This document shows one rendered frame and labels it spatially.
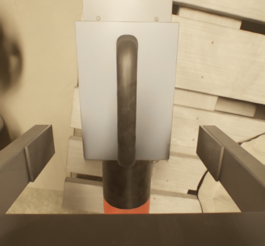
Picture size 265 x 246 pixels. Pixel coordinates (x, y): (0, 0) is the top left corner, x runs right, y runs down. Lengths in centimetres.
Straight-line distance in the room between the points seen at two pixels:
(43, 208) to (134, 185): 54
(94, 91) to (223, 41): 32
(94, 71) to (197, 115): 29
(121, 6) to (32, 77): 39
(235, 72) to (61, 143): 54
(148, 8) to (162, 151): 22
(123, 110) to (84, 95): 8
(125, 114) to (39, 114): 46
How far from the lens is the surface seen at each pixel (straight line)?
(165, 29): 28
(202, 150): 16
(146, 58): 27
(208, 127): 16
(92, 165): 52
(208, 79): 48
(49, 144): 17
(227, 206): 64
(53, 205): 83
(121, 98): 22
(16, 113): 69
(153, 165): 50
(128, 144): 24
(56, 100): 62
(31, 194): 83
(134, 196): 39
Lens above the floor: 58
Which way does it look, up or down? 73 degrees down
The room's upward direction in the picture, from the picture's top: 176 degrees clockwise
